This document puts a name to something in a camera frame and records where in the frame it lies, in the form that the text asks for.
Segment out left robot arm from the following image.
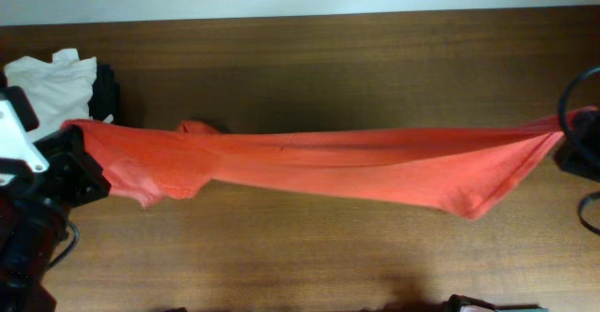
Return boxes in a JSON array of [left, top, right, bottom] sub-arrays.
[[1, 126, 111, 312]]

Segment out black folded t-shirt white letters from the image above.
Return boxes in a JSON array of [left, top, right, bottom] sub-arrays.
[[88, 65, 121, 125]]

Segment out red printed t-shirt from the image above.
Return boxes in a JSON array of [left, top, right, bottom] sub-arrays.
[[61, 106, 600, 221]]

